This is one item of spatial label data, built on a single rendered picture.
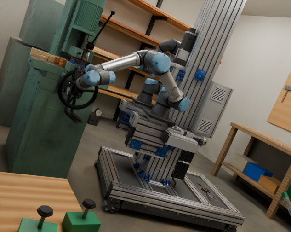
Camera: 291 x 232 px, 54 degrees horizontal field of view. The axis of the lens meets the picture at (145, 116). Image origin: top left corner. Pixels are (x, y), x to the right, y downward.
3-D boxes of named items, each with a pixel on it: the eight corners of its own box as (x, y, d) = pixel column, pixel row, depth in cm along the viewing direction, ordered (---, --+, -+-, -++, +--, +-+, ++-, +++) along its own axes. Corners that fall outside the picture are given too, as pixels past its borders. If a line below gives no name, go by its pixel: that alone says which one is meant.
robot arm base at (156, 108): (164, 115, 233) (168, 104, 231) (170, 120, 219) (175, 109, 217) (147, 110, 228) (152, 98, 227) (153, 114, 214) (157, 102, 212)
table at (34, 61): (32, 69, 188) (35, 60, 187) (26, 61, 213) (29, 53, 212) (111, 94, 221) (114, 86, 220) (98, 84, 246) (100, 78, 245)
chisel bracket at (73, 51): (71, 57, 218) (75, 47, 217) (67, 55, 230) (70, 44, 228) (80, 60, 222) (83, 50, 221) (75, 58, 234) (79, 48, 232)
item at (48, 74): (45, 77, 203) (47, 72, 202) (40, 71, 220) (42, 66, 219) (95, 92, 225) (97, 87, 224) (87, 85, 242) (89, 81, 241)
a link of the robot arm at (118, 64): (145, 44, 195) (82, 62, 170) (156, 48, 187) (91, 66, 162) (146, 60, 201) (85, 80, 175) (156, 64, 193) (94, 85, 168)
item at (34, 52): (30, 54, 209) (32, 48, 208) (29, 54, 211) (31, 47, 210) (102, 78, 242) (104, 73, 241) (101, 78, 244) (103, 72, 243)
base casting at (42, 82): (38, 87, 203) (42, 75, 201) (27, 71, 250) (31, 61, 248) (94, 103, 227) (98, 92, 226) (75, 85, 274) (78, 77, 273)
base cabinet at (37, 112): (8, 175, 214) (37, 87, 202) (4, 143, 261) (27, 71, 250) (65, 181, 238) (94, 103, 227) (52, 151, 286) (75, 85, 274)
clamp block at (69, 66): (66, 75, 200) (71, 63, 198) (62, 71, 211) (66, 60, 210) (86, 81, 208) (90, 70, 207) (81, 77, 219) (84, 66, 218)
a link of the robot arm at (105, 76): (106, 67, 169) (90, 68, 162) (117, 72, 161) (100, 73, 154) (105, 80, 172) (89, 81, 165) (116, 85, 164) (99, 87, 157)
